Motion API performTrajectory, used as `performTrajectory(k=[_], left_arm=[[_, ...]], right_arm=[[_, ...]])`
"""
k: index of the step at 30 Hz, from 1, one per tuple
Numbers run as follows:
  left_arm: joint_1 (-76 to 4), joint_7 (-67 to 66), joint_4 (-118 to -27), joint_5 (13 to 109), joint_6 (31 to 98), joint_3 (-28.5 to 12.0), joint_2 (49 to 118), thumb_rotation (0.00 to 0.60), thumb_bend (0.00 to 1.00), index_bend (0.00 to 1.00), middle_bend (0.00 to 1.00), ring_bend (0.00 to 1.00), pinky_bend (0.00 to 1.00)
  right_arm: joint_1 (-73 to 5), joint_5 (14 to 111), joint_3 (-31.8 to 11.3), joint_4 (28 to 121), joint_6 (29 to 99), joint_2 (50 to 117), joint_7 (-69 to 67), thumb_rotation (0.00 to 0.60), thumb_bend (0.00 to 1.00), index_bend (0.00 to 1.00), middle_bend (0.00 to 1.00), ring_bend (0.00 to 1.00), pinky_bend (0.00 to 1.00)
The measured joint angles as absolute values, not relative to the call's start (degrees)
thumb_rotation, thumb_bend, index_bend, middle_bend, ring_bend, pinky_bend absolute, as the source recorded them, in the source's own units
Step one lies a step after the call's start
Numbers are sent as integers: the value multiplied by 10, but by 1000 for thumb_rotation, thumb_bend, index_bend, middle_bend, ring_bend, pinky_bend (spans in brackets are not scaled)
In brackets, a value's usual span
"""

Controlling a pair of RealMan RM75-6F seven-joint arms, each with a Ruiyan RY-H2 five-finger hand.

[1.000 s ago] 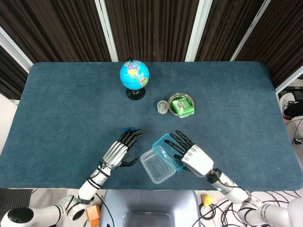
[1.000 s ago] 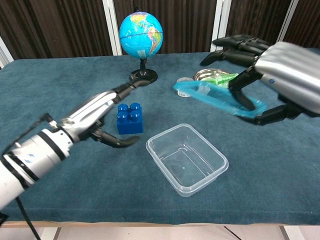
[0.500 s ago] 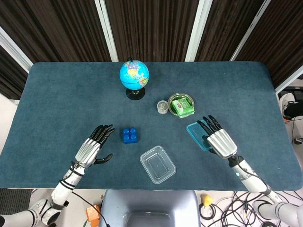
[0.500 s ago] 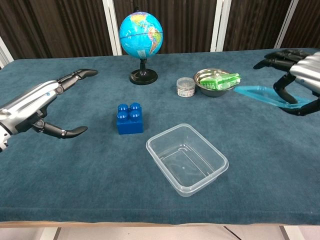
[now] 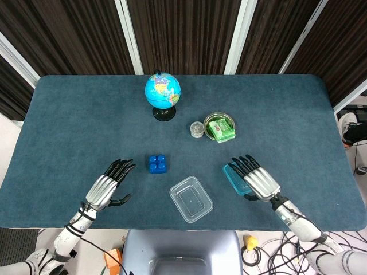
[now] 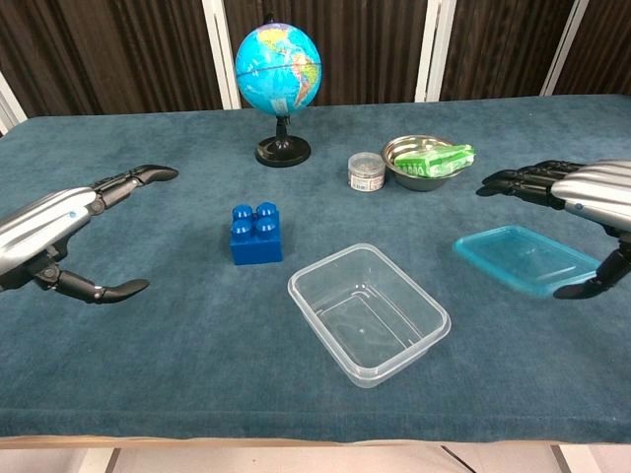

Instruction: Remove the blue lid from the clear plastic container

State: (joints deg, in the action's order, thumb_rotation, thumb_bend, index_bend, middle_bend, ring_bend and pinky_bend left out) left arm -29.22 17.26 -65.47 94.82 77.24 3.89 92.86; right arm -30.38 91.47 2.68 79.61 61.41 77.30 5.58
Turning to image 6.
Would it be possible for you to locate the blue toy building brick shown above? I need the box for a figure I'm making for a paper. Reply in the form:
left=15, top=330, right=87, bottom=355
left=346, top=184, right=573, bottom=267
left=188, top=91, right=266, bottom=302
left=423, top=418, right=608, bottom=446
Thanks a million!
left=229, top=201, right=285, bottom=267

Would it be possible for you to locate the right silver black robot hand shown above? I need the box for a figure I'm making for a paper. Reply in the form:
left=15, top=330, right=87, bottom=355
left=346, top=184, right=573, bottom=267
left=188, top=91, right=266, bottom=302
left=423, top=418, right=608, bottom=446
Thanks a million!
left=475, top=158, right=631, bottom=301

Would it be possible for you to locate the white partition post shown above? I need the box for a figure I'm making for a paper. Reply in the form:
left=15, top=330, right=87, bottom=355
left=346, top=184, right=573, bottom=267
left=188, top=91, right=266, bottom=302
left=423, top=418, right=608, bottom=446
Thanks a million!
left=539, top=0, right=592, bottom=98
left=415, top=0, right=457, bottom=103
left=0, top=72, right=29, bottom=137
left=201, top=0, right=243, bottom=110

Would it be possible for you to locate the teal plastic lid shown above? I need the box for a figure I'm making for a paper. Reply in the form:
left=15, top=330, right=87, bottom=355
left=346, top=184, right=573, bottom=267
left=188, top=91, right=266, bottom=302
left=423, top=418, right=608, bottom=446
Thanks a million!
left=452, top=225, right=604, bottom=301

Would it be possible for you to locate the stainless steel bowl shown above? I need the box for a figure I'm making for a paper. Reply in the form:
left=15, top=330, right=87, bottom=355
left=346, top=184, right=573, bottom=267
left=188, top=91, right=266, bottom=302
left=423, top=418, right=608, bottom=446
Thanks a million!
left=382, top=134, right=467, bottom=193

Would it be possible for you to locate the blue desk globe black stand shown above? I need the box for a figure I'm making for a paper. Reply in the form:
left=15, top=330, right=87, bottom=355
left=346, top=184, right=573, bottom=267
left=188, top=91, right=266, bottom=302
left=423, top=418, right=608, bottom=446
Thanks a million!
left=235, top=12, right=324, bottom=169

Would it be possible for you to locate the clear plastic container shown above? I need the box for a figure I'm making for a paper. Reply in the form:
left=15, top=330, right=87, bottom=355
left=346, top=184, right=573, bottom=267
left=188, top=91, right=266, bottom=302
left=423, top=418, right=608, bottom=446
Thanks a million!
left=288, top=242, right=453, bottom=390

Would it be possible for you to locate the clear round jar of pins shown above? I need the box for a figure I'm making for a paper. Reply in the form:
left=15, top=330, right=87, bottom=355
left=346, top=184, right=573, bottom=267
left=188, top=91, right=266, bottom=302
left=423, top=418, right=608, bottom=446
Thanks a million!
left=347, top=152, right=387, bottom=193

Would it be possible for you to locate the green wet wipes pack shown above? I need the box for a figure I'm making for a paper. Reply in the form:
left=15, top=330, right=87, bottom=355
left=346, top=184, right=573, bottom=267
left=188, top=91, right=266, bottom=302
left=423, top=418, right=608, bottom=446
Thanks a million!
left=392, top=143, right=477, bottom=179

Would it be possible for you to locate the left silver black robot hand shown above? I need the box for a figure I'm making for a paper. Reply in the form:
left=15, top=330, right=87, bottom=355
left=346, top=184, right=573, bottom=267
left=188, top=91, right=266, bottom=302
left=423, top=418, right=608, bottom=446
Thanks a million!
left=0, top=164, right=180, bottom=304

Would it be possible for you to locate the blue table cloth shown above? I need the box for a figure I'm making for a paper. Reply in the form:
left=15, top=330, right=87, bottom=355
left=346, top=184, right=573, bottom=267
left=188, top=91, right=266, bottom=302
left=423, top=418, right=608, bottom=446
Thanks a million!
left=0, top=93, right=631, bottom=445

